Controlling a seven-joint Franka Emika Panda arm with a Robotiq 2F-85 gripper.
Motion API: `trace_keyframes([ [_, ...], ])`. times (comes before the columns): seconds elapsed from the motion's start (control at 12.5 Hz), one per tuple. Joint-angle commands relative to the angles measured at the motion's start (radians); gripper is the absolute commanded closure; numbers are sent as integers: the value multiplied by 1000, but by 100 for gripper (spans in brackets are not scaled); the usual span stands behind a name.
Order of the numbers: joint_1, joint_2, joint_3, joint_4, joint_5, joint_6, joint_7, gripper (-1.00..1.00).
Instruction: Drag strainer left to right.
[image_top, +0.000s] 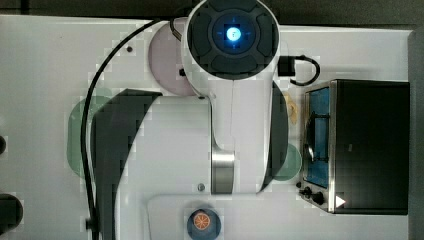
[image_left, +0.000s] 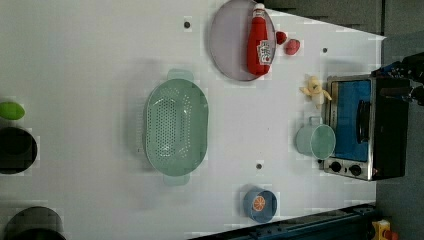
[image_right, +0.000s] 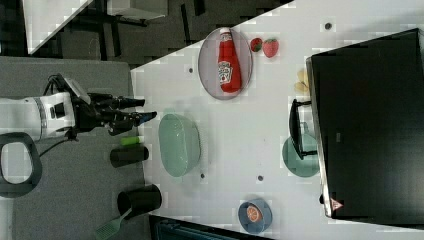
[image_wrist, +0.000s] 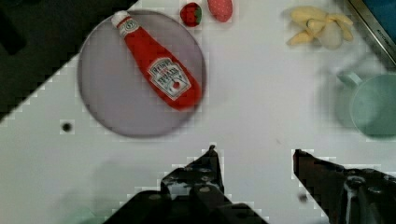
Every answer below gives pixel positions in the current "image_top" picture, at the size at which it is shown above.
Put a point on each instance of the green plastic strainer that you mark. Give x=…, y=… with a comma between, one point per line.
x=101, y=96

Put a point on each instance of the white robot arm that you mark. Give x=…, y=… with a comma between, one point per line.
x=195, y=167

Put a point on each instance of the peeled banana toy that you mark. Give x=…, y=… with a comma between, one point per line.
x=291, y=108

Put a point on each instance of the pink round plate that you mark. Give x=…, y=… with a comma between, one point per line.
x=165, y=62

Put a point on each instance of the small green plate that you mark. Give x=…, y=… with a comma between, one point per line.
x=292, y=165

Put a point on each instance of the orange slice toy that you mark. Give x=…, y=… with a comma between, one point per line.
x=201, y=221

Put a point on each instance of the blue bowl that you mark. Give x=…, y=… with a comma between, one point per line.
x=209, y=234

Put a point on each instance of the black toaster oven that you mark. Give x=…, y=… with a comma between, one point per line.
x=355, y=147

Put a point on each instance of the black cup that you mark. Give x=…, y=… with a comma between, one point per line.
x=11, y=212

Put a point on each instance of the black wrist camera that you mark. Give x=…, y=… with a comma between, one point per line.
x=286, y=66

